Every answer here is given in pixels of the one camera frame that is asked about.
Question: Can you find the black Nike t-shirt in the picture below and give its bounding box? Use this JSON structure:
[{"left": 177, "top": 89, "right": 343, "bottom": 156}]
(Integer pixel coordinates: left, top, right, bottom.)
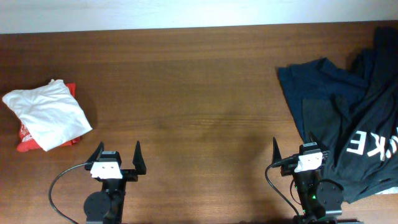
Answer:
[{"left": 302, "top": 27, "right": 397, "bottom": 203}]

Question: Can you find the white folded shirt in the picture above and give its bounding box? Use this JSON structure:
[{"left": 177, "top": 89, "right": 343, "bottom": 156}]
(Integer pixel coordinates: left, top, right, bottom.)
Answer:
[{"left": 2, "top": 80, "right": 92, "bottom": 151}]

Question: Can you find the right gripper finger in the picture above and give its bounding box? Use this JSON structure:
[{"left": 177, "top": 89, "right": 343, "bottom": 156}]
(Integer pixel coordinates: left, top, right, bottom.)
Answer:
[
  {"left": 272, "top": 137, "right": 282, "bottom": 164},
  {"left": 308, "top": 132, "right": 328, "bottom": 151}
]

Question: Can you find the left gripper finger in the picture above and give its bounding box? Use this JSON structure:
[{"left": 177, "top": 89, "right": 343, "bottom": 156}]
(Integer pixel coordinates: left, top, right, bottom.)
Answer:
[
  {"left": 132, "top": 141, "right": 146, "bottom": 170},
  {"left": 87, "top": 141, "right": 104, "bottom": 163}
]

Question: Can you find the red folded shirt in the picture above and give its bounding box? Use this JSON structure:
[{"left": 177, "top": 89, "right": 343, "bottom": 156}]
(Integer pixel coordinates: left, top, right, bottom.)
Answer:
[{"left": 16, "top": 82, "right": 82, "bottom": 153}]

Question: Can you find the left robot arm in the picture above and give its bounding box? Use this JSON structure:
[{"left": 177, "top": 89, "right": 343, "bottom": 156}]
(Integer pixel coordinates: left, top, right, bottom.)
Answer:
[{"left": 83, "top": 142, "right": 147, "bottom": 224}]

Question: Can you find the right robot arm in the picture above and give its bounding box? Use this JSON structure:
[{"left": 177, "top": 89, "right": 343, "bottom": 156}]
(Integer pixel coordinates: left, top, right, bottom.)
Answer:
[{"left": 267, "top": 133, "right": 343, "bottom": 223}]

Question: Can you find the navy blue garment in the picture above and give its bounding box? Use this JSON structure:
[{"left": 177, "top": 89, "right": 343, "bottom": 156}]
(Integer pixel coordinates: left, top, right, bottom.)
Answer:
[{"left": 277, "top": 50, "right": 376, "bottom": 142}]

